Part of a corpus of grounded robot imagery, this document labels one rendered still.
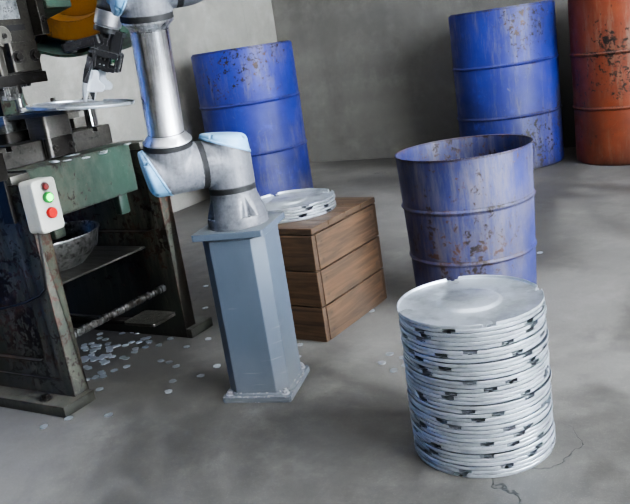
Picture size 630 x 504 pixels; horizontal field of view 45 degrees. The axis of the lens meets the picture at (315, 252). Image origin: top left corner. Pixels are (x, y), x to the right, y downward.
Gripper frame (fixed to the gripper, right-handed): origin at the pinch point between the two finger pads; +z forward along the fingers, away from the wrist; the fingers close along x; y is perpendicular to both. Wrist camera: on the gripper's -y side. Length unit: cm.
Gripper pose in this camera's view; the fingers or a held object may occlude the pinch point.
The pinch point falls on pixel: (87, 96)
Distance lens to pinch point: 231.4
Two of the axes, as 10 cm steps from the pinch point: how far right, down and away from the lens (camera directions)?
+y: 9.7, 2.6, 0.2
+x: 0.5, -2.8, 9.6
